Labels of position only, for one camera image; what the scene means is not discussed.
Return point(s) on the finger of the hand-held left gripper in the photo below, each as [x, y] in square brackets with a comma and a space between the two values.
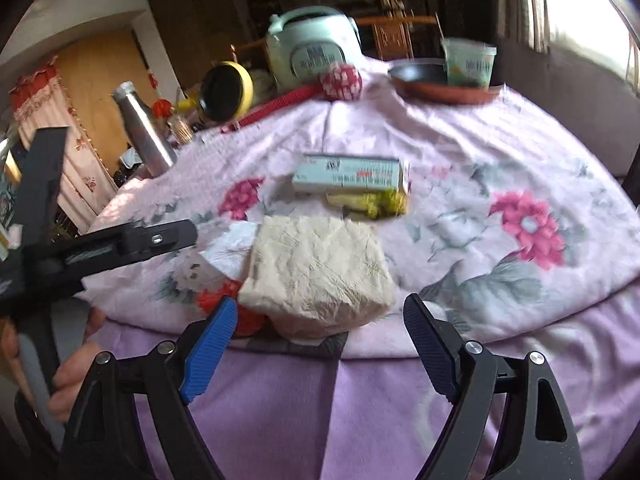
[140, 242]
[42, 185]

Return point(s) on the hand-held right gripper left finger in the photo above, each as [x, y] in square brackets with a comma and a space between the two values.
[210, 350]

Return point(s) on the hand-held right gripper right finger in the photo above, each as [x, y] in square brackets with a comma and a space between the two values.
[430, 345]

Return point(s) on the red patterned wrapper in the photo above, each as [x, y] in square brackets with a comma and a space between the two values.
[225, 300]

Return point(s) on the beige napkin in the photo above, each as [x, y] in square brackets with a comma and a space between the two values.
[315, 270]

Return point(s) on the yellow green wrapper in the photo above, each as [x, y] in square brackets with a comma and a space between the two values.
[370, 203]

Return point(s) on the long white medicine box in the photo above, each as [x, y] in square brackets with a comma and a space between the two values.
[350, 175]

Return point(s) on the person's left hand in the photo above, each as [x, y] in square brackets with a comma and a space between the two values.
[67, 380]

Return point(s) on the red floral curtain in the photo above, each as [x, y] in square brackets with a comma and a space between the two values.
[60, 125]

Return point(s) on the purple blanket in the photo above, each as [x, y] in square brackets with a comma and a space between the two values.
[350, 410]

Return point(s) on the stainless steel bottle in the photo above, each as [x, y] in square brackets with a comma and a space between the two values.
[142, 130]

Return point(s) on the wooden door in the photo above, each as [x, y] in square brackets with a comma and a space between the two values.
[100, 80]

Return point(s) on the small glass jar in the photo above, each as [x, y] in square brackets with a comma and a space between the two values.
[180, 127]

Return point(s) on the yellow rimmed black pan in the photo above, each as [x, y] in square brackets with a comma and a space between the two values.
[225, 90]

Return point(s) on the floral pink blanket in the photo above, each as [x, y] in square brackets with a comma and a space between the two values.
[475, 160]

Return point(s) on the brown wooden cabinet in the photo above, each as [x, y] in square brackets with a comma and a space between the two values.
[195, 25]

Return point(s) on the copper frying pan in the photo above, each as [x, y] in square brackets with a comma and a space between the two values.
[425, 87]

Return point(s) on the red floral massage hammer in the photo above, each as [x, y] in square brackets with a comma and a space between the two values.
[342, 82]

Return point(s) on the pale green rice cooker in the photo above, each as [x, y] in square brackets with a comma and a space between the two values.
[310, 45]

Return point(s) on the green instant noodle cup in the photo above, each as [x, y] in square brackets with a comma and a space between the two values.
[467, 65]

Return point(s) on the brick pattern window curtain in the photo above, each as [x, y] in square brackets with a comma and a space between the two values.
[530, 0]

